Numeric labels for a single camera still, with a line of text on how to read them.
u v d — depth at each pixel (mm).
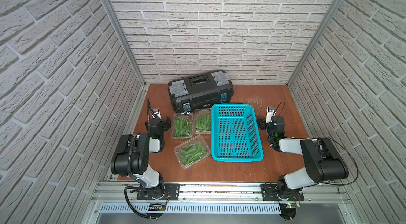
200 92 944
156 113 803
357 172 448
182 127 918
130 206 682
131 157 442
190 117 944
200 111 967
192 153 841
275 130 725
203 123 937
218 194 753
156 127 708
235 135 922
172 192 741
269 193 735
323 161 458
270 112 809
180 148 812
